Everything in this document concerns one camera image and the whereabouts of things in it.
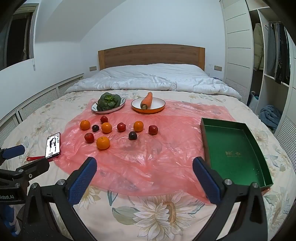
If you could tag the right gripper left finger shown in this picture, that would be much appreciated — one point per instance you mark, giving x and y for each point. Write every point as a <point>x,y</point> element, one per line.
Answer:
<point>64,194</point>

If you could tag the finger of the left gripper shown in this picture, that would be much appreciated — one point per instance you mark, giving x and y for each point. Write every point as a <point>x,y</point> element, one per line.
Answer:
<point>9,153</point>
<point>26,172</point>

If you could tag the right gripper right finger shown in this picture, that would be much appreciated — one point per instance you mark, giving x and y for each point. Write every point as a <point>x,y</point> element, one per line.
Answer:
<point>250,222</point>

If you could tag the red apple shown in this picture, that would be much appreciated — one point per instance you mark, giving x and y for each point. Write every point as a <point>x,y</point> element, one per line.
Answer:
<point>153,130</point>
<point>121,127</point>
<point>103,119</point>
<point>89,138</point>

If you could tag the orange tangerine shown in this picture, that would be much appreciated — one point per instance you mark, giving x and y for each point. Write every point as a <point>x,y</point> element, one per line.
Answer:
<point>106,128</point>
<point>103,143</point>
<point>85,125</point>
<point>138,126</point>

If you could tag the dark plum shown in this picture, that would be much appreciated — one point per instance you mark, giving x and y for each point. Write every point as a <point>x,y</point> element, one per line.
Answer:
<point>132,136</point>
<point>95,128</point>

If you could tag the orange tangerine front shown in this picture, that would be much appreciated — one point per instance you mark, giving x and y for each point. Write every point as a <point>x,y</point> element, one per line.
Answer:
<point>103,143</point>

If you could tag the left gloved hand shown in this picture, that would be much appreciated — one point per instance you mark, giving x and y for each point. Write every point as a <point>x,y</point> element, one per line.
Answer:
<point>9,223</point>

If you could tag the smartphone in red case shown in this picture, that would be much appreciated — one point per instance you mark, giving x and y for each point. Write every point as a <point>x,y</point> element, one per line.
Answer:
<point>52,146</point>

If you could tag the floral bed sheet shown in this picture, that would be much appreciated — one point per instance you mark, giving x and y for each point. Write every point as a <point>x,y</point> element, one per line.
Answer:
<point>110,216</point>

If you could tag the green shallow tray box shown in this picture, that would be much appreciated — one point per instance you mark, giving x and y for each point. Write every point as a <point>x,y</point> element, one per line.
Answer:
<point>231,149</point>

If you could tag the white plate dark rim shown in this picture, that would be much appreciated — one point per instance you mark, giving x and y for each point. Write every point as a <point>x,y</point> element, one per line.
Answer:
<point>100,109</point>

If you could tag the blue folded towel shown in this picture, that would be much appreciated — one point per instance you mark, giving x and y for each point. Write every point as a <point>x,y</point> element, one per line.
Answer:
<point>270,116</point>

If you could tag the green leafy vegetable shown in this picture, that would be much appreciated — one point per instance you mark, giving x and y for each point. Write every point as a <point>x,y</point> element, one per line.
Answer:
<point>109,99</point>

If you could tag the white bag on floor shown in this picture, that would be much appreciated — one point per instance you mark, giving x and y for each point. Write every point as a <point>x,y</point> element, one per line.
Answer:
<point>252,101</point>

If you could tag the dark window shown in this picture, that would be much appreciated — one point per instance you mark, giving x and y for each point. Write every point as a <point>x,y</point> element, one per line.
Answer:
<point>17,36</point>

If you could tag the pink plastic sheet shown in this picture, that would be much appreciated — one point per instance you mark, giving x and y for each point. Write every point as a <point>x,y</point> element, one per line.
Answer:
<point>151,165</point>

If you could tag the orange carrot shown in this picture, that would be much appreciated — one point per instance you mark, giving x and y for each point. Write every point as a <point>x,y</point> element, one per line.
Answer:
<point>146,102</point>

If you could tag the orange enamel dish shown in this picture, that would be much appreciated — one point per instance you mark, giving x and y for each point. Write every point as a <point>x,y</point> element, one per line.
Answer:
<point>156,106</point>

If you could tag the white duvet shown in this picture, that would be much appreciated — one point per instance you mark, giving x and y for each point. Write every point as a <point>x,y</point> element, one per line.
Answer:
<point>168,77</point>

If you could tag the hanging dark clothes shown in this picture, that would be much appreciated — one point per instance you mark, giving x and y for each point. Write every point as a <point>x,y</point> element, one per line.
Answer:
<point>278,53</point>

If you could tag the wooden headboard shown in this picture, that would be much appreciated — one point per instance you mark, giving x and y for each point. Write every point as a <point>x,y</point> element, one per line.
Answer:
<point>145,54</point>

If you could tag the white wardrobe with shelves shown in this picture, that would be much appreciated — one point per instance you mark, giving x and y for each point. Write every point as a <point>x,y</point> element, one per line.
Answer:
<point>246,32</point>

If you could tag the wall socket left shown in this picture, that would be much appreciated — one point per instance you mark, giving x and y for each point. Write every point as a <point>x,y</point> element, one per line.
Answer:
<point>93,68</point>

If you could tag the wall socket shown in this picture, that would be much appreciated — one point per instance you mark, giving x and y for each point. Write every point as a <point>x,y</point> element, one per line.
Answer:
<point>217,68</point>
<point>93,68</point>

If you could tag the wall socket right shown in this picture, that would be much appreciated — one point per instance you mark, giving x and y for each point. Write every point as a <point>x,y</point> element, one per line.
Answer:
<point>217,68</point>

